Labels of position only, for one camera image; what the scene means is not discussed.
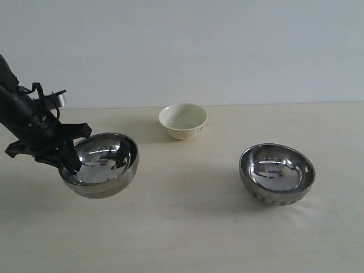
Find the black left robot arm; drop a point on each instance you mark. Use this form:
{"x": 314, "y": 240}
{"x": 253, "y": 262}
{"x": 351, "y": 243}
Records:
{"x": 15, "y": 95}

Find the cream ceramic bowl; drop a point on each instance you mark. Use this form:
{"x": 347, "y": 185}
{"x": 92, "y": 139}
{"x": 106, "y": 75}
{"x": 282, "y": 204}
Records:
{"x": 183, "y": 121}

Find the dimpled steel bowl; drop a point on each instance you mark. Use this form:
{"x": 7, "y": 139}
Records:
{"x": 275, "y": 174}

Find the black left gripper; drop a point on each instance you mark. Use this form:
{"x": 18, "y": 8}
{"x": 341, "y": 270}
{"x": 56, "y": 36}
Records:
{"x": 43, "y": 137}

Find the smooth steel bowl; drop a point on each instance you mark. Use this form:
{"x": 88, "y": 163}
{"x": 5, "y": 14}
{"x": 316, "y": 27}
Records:
{"x": 109, "y": 162}

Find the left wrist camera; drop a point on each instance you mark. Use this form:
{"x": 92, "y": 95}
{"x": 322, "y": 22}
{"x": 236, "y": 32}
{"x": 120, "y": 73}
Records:
{"x": 55, "y": 100}

